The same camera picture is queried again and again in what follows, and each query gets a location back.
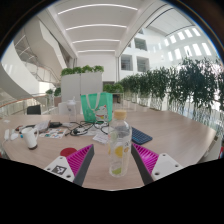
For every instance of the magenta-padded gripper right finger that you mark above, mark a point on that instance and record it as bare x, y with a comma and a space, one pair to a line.
148, 160

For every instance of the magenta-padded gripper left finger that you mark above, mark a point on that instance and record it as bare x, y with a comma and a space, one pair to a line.
78, 161

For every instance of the clear drink bottle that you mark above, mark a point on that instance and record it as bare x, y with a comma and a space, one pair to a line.
120, 146

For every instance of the flat round red coaster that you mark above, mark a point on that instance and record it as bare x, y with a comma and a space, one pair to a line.
68, 151

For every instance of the dark blue keyboard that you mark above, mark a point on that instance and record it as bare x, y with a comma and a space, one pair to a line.
141, 136

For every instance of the white paper leaflet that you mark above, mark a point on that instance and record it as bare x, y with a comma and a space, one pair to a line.
101, 138

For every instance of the black flat pouch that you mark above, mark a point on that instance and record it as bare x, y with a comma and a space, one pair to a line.
55, 124

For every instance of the clear shaker bottle, white lid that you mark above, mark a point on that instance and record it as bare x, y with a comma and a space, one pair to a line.
72, 111

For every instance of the grey paper packet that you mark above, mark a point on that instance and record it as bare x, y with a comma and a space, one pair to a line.
42, 125

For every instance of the white ceramic mug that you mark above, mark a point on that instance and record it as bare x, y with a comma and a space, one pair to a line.
30, 138

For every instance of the green tote bag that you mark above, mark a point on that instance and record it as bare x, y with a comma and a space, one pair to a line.
91, 108

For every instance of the white chair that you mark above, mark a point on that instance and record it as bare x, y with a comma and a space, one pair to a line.
63, 108

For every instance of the black flat notebook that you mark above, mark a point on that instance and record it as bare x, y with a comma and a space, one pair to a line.
26, 127

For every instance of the black office chair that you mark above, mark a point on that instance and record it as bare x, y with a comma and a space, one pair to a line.
34, 110

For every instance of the small potted plants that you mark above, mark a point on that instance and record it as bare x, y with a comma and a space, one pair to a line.
57, 92

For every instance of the white planter cabinet with plants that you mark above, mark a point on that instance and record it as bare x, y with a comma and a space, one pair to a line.
81, 85

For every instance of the glass railing with wooden handrail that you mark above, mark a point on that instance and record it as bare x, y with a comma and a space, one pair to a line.
20, 105

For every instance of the row of green trees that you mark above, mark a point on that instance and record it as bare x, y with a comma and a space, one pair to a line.
186, 83

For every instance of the ceiling strip lights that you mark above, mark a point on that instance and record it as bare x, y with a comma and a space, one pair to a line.
96, 26

